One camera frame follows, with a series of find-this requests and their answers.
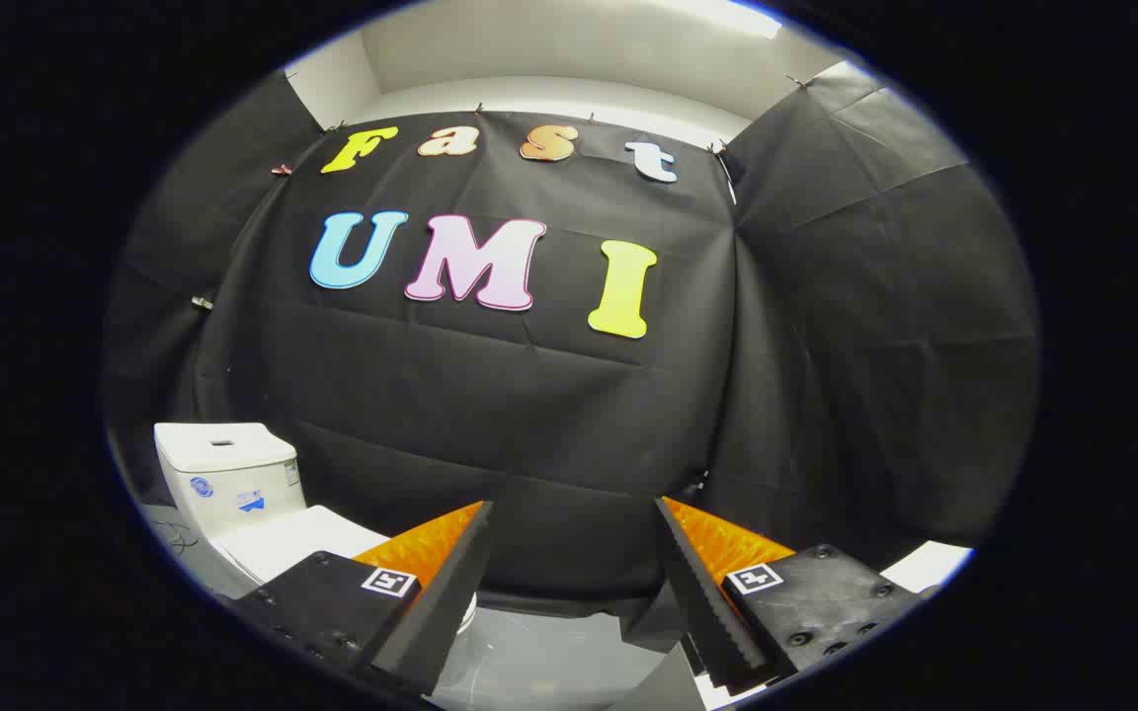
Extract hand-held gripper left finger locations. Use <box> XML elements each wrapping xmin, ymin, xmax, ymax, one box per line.
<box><xmin>233</xmin><ymin>501</ymin><xmax>494</xmax><ymax>695</ymax></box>

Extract white toilet lid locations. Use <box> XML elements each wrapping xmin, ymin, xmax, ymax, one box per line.
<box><xmin>214</xmin><ymin>505</ymin><xmax>388</xmax><ymax>585</ymax></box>

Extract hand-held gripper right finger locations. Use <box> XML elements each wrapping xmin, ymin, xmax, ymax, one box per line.
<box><xmin>655</xmin><ymin>497</ymin><xmax>926</xmax><ymax>692</ymax></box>

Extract black backdrop cloth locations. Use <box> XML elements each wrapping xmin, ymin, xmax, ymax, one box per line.
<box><xmin>105</xmin><ymin>61</ymin><xmax>1039</xmax><ymax>633</ymax></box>

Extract thin black floor cables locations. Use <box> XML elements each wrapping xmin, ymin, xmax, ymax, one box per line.
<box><xmin>156</xmin><ymin>521</ymin><xmax>203</xmax><ymax>556</ymax></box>

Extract white ceramic toilet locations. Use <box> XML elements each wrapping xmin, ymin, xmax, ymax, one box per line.
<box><xmin>154</xmin><ymin>423</ymin><xmax>479</xmax><ymax>692</ymax></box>

